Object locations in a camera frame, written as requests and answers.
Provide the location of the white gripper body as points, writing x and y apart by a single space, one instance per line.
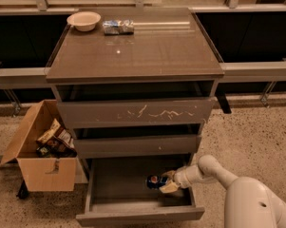
181 178

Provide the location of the blue pepsi can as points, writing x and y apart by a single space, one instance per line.
156 182

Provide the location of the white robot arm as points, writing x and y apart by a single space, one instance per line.
249 203

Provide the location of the grey middle drawer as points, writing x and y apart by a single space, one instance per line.
137 146

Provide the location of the grey drawer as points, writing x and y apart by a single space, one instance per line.
135 113
117 193
137 146

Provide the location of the grey bottom drawer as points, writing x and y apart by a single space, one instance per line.
117 193

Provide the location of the grey top drawer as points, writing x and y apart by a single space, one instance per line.
135 113

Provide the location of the grey drawer cabinet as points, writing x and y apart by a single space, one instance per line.
167 57

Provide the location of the dark brown snack bag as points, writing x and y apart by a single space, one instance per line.
59 146

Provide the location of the tan snack bag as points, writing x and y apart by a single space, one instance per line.
49 133

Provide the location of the cardboard box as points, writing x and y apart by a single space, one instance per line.
39 174

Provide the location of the silver snack bag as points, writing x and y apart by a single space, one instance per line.
118 27

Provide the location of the white paper bowl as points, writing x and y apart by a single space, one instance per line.
84 20

